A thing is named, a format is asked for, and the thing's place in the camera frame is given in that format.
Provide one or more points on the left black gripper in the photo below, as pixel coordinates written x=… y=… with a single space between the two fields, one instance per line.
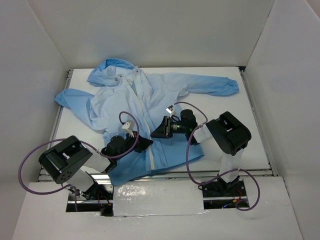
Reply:
x=136 y=142

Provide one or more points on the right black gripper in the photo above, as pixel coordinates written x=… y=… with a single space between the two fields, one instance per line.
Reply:
x=167 y=127

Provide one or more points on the light blue hooded jacket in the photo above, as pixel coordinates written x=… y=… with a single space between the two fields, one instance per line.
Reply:
x=123 y=86

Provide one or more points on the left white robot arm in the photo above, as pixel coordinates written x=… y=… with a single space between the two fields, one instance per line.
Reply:
x=63 y=161

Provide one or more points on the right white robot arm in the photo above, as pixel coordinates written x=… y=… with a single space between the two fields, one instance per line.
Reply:
x=229 y=133

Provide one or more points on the white foam block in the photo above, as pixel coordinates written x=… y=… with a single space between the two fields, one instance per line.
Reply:
x=157 y=198

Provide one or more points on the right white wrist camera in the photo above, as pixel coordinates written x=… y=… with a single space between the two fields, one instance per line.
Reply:
x=170 y=110

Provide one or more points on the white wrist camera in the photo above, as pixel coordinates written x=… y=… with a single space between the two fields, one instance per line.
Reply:
x=170 y=110
x=128 y=126

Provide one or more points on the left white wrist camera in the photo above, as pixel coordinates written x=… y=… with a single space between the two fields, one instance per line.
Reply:
x=128 y=126

